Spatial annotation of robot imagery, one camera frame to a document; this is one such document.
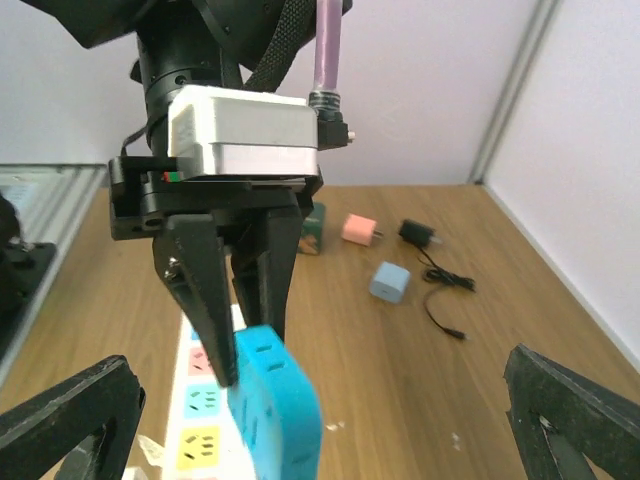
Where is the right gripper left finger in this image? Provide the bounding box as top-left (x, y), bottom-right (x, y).
top-left (1, 355), bottom-right (146, 479)

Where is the dark green square adapter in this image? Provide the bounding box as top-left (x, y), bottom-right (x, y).
top-left (297, 202), bottom-right (326, 255)

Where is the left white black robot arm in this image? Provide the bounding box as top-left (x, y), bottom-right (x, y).
top-left (35, 1), bottom-right (351, 387)

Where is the cyan square adapter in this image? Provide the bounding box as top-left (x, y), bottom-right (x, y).
top-left (227, 325), bottom-right (324, 480)

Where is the light blue usb charger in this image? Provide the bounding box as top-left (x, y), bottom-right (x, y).
top-left (369, 262), bottom-right (411, 304)

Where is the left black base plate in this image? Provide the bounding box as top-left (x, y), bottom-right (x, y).
top-left (1, 196), bottom-right (57, 357)

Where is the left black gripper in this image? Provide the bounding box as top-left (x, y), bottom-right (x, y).
top-left (108, 156), bottom-right (323, 387)

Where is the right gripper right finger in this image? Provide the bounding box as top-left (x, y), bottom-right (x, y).
top-left (504, 344), bottom-right (639, 479)

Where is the aluminium front rail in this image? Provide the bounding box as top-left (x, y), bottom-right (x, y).
top-left (1, 165), bottom-right (106, 244)

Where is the white power strip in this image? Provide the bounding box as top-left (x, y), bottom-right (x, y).
top-left (161, 317), bottom-right (256, 480)

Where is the small pink plug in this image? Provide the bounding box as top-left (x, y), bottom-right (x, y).
top-left (341, 213), bottom-right (384, 247)

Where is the black plug with cable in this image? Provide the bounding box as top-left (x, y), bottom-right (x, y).
top-left (398, 219), bottom-right (476, 341)

